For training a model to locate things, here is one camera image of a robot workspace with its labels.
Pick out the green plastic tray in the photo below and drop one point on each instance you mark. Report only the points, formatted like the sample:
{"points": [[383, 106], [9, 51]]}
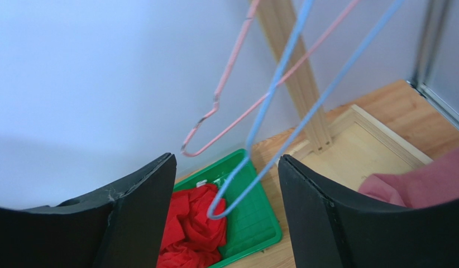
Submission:
{"points": [[252, 226]]}

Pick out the hanging pink t shirt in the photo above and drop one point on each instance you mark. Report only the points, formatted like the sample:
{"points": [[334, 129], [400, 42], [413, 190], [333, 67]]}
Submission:
{"points": [[433, 184]]}

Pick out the wooden clothes rack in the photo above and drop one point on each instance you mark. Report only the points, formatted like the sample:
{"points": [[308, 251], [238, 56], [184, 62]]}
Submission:
{"points": [[353, 146]]}

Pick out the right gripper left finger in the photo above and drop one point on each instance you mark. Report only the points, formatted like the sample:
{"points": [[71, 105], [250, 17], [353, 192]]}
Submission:
{"points": [[118, 225]]}

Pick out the red t shirt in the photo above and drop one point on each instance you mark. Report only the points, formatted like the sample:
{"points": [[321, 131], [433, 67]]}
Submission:
{"points": [[190, 238]]}

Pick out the pink wire hanger empty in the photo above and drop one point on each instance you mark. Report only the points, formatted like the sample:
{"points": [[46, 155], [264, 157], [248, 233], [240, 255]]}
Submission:
{"points": [[250, 16]]}

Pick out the blue wire hanger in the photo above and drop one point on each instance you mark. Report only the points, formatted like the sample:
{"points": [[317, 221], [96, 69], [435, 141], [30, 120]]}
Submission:
{"points": [[287, 53]]}

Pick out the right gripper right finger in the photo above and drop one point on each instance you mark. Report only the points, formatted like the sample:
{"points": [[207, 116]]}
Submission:
{"points": [[331, 225]]}

